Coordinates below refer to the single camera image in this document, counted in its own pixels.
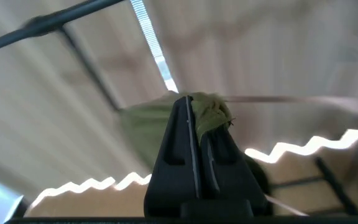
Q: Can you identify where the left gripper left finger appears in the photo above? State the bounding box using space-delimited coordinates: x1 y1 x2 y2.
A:
143 95 201 218

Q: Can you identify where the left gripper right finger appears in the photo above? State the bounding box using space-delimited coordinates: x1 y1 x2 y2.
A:
199 123 269 218

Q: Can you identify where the green long-sleeved shirt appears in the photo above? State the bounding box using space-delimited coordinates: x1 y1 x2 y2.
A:
117 91 273 195

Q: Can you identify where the black clothes rack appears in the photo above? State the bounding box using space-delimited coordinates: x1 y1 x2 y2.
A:
0 0 358 218

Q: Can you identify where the beige curtain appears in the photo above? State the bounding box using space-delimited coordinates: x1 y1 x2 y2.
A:
0 0 358 200

